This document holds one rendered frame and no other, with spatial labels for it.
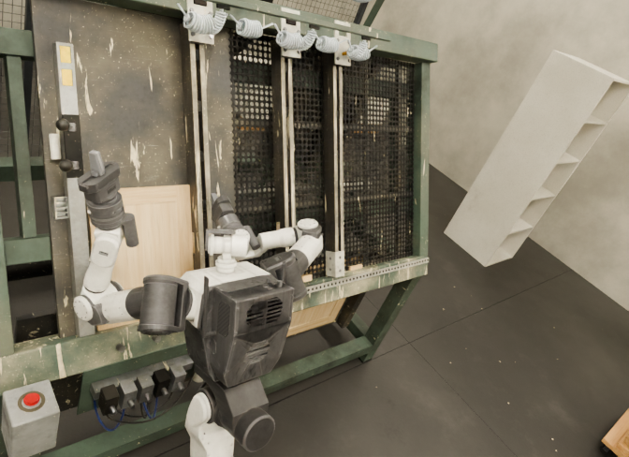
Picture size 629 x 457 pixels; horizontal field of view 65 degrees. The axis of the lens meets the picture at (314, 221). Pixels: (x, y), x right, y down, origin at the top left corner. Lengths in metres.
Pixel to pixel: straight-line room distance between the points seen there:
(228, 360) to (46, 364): 0.67
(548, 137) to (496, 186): 0.67
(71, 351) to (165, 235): 0.50
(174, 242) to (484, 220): 3.85
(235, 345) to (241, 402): 0.23
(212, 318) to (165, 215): 0.61
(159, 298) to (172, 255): 0.59
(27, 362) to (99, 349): 0.22
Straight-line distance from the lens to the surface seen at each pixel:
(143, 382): 1.93
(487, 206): 5.24
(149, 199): 1.88
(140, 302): 1.41
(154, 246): 1.90
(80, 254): 1.79
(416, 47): 2.82
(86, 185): 1.32
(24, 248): 1.83
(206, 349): 1.47
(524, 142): 5.05
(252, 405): 1.56
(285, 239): 1.84
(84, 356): 1.87
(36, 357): 1.82
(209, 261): 1.95
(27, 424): 1.64
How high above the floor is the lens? 2.29
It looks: 30 degrees down
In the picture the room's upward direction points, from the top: 23 degrees clockwise
